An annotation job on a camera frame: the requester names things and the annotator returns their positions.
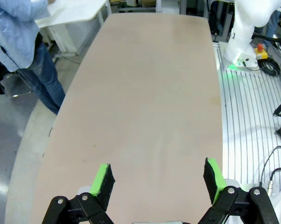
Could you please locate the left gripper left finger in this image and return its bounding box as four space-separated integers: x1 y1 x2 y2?
42 162 116 224

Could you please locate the person in blue shirt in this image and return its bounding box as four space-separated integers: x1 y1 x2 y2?
0 0 66 115

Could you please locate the black cable bundle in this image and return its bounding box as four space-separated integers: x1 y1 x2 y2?
259 57 281 77

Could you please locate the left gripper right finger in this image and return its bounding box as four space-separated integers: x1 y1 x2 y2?
197 157 280 224

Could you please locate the red emergency stop button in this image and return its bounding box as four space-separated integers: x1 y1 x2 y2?
254 42 269 61

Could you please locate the person's right forearm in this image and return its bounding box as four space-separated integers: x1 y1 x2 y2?
5 0 49 22

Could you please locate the thin black cable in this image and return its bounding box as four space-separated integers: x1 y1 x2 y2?
259 145 281 188

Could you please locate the white side table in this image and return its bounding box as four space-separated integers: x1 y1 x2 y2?
34 0 112 57

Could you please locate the slotted aluminium base plate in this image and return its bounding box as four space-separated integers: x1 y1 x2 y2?
214 41 281 196

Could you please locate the silver cable connector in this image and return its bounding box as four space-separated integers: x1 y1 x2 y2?
267 179 275 195

